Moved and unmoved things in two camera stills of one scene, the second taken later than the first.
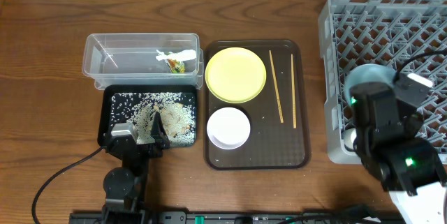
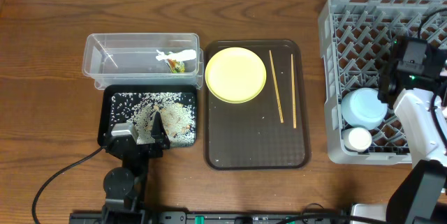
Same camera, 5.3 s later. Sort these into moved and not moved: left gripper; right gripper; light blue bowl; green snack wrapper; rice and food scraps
Moved: right gripper; light blue bowl
Not moved: rice and food scraps; green snack wrapper; left gripper
